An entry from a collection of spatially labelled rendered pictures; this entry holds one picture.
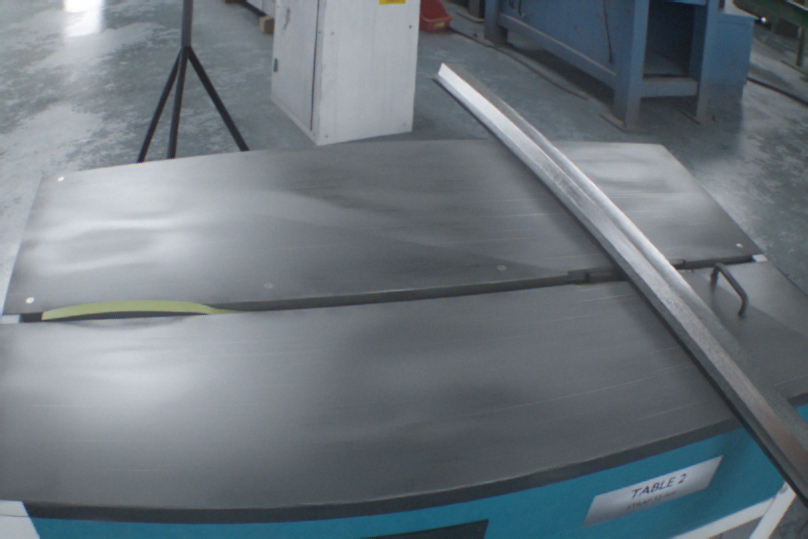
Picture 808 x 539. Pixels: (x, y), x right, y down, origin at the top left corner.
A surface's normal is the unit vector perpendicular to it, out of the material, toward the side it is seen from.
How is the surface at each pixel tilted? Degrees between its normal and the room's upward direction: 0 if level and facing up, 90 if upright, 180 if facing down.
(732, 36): 90
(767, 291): 0
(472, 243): 0
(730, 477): 90
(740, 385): 75
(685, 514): 90
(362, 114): 90
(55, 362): 0
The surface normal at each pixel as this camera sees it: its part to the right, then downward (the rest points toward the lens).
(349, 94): 0.44, 0.50
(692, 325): -0.90, -0.11
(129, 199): 0.05, -0.85
